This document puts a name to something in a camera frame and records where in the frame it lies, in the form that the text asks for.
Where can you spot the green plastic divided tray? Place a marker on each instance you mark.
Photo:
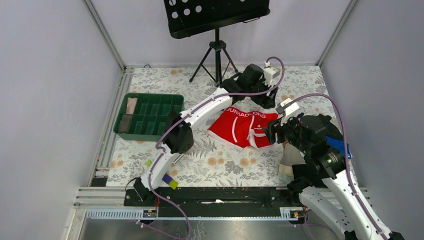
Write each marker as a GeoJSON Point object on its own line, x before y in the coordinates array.
{"type": "Point", "coordinates": [150, 115]}

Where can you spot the red underwear white trim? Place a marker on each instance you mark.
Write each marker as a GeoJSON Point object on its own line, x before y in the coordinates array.
{"type": "Point", "coordinates": [238, 129]}

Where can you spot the purple and green block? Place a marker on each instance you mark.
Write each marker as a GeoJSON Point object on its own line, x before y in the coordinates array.
{"type": "Point", "coordinates": [170, 181]}

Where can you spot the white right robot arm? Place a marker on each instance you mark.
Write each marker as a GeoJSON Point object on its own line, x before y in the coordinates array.
{"type": "Point", "coordinates": [355, 220]}

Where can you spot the black music stand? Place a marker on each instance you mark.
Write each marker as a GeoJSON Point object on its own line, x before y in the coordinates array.
{"type": "Point", "coordinates": [187, 18]}

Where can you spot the grey rolled cloth in tray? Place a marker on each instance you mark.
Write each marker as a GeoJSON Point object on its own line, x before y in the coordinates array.
{"type": "Point", "coordinates": [125, 123]}

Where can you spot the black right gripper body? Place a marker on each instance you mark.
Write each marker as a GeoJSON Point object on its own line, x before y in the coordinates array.
{"type": "Point", "coordinates": [289, 131]}

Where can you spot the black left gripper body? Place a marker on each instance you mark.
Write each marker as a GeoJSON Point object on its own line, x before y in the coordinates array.
{"type": "Point", "coordinates": [259, 86]}

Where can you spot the beige grey garment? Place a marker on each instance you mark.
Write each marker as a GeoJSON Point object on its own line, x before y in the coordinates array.
{"type": "Point", "coordinates": [291, 156]}

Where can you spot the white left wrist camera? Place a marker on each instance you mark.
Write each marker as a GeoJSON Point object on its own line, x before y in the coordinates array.
{"type": "Point", "coordinates": [270, 73]}

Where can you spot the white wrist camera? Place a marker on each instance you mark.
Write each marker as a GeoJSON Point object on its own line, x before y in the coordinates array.
{"type": "Point", "coordinates": [286, 109]}
{"type": "Point", "coordinates": [270, 73]}

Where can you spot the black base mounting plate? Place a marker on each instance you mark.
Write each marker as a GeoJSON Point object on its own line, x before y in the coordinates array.
{"type": "Point", "coordinates": [216, 202]}

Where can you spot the floral patterned table mat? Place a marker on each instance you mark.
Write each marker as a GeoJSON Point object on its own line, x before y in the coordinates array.
{"type": "Point", "coordinates": [210, 163]}

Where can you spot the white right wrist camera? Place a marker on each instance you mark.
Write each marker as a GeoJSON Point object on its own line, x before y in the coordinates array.
{"type": "Point", "coordinates": [286, 109]}

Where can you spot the black garment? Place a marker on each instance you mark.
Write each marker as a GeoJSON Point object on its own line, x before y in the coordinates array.
{"type": "Point", "coordinates": [305, 171]}

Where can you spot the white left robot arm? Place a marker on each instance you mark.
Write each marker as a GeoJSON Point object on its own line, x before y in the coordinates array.
{"type": "Point", "coordinates": [178, 136]}

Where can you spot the pink rolled cloth in tray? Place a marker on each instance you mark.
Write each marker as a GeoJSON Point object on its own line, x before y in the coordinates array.
{"type": "Point", "coordinates": [131, 105]}

